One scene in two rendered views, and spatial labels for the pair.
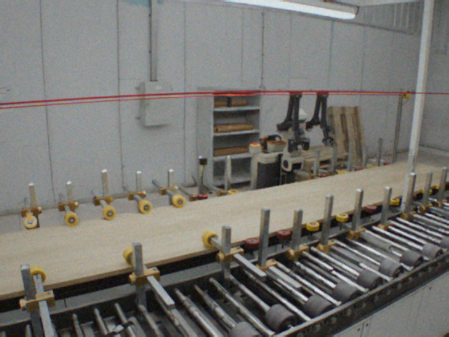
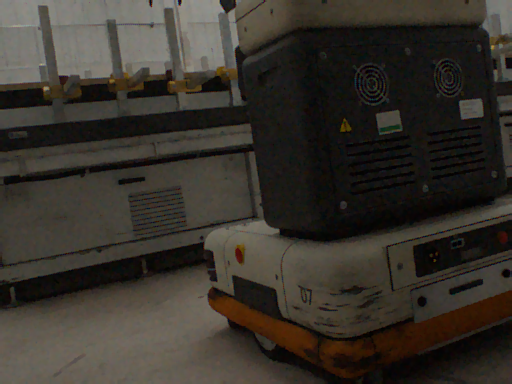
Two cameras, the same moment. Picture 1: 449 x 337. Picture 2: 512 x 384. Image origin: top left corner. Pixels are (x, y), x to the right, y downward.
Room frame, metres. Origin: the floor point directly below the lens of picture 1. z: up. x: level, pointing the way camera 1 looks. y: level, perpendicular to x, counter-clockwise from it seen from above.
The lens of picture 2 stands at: (5.98, -0.92, 0.46)
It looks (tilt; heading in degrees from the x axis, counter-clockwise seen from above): 3 degrees down; 185
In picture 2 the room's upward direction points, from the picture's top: 8 degrees counter-clockwise
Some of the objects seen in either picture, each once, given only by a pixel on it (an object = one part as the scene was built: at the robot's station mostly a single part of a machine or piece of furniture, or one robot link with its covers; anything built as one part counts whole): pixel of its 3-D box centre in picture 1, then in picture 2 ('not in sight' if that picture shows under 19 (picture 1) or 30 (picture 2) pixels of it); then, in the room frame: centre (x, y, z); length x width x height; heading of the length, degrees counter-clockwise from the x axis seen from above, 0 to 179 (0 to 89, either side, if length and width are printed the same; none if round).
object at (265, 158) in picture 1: (277, 168); (363, 88); (4.71, -0.74, 0.59); 0.55 x 0.34 x 0.83; 121
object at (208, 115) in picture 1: (229, 137); not in sight; (5.80, -0.15, 0.78); 0.90 x 0.45 x 1.55; 121
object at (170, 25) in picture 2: (349, 164); (175, 63); (3.73, -1.36, 0.90); 0.04 x 0.04 x 0.48; 31
